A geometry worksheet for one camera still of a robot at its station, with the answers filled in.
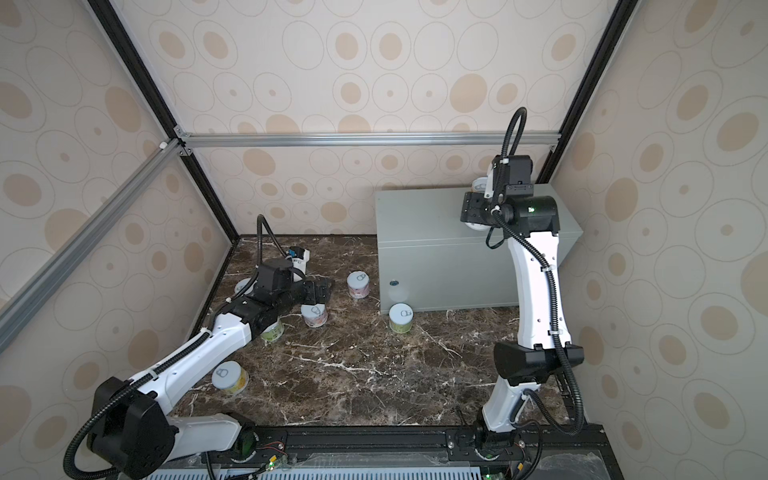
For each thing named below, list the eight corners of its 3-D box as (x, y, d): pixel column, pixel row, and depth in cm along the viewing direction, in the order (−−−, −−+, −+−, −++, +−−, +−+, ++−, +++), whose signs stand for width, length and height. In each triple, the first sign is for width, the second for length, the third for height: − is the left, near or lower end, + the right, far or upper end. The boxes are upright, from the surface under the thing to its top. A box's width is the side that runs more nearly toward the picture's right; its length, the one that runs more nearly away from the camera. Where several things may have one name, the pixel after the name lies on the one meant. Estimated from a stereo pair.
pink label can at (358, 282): (347, 299, 104) (345, 289, 99) (349, 281, 109) (347, 270, 104) (368, 299, 104) (367, 289, 99) (369, 281, 109) (368, 270, 104)
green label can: (388, 333, 95) (388, 323, 90) (388, 312, 100) (388, 302, 95) (413, 333, 95) (414, 323, 90) (412, 312, 100) (413, 302, 95)
